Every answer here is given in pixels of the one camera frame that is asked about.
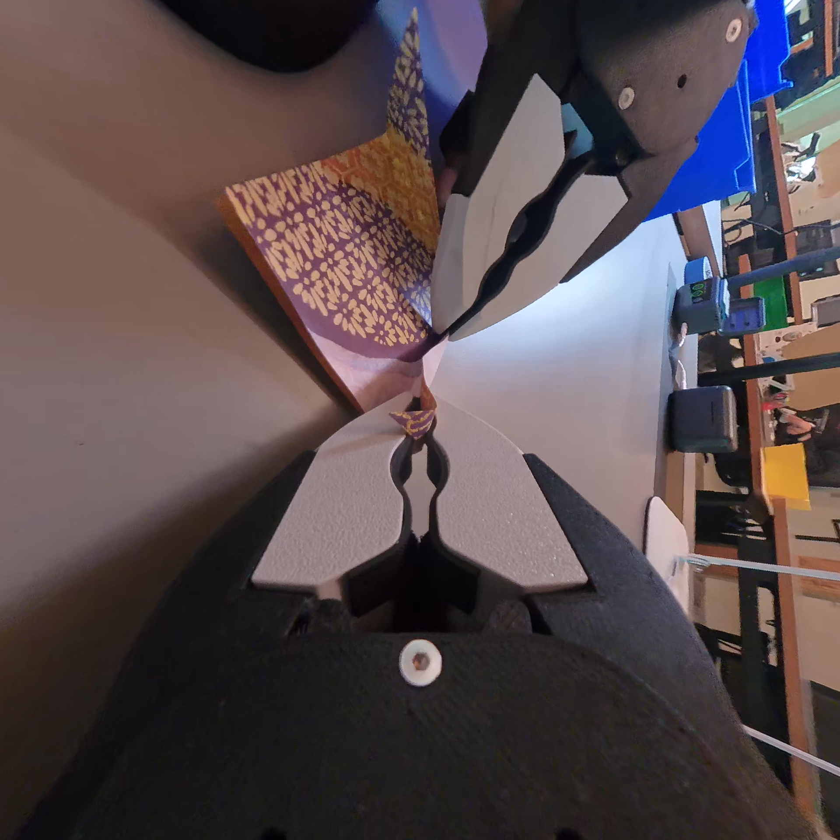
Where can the white round board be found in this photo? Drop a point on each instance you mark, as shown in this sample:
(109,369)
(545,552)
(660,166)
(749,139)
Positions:
(668,544)

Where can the blue plastic bin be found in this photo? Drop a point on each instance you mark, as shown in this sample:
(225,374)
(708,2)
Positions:
(728,138)

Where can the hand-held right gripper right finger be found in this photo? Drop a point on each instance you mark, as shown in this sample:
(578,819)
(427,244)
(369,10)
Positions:
(505,512)

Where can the purple yellow patterned origami paper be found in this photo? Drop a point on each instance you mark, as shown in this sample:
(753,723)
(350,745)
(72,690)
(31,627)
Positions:
(334,249)

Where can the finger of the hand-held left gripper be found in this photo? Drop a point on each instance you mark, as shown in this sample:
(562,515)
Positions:
(571,229)
(505,170)

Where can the black box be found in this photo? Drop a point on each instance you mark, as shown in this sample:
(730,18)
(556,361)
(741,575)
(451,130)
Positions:
(703,420)

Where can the blue tape roll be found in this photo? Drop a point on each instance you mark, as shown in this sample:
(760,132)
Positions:
(701,269)

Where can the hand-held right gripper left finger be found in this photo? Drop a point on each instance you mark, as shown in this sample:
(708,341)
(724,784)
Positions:
(341,505)

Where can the yellow card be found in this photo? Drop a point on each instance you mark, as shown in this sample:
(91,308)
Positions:
(785,474)

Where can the clear thin rod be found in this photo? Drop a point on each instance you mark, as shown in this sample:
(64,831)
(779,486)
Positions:
(761,565)

